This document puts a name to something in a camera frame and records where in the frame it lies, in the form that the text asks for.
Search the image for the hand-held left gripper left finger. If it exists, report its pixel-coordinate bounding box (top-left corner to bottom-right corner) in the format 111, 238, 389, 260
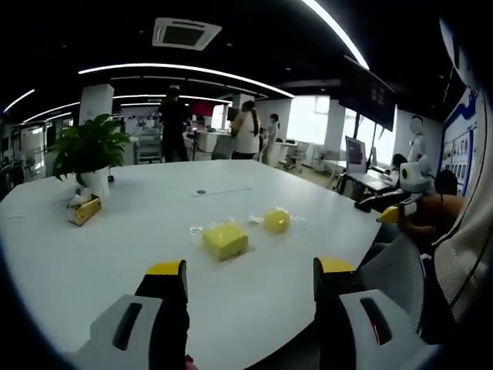
74, 258, 191, 370

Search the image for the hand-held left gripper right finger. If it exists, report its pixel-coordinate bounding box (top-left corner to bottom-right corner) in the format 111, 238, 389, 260
312, 256, 425, 370

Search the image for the round yellow silicone block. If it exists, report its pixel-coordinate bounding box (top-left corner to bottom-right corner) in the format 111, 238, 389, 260
261, 207, 292, 235

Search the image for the rectangular yellow silicone block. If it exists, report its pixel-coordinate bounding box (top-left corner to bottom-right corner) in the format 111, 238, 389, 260
202, 220, 250, 263

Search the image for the black office chair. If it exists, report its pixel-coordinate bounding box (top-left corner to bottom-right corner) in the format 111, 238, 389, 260
353, 189, 410, 214

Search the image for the grey mesh chair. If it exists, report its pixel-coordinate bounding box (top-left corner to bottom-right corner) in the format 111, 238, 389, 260
360, 234, 431, 345

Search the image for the computer monitor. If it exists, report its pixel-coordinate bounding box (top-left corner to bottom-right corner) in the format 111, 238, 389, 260
344, 136, 370, 175

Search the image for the person's cream garment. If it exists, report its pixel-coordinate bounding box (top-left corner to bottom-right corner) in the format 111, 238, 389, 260
430, 180, 493, 323

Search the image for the black hanging display screen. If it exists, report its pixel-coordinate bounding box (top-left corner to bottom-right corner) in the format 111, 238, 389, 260
341, 56, 397, 131

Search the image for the yellow tissue box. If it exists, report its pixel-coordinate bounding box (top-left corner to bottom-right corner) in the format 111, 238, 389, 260
66, 192, 102, 228

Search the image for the green potted plant white pot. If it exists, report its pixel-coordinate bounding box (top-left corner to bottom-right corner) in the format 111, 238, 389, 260
49, 113, 132, 200

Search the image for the white wheeled cart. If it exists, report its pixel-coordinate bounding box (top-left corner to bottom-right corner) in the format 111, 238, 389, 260
137, 129, 162, 164

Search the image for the ceiling air conditioner unit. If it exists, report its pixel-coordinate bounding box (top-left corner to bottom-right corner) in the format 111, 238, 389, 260
152, 17, 223, 52

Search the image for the blue white wall poster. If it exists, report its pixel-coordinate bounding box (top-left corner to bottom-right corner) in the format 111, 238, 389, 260
441, 87, 485, 198

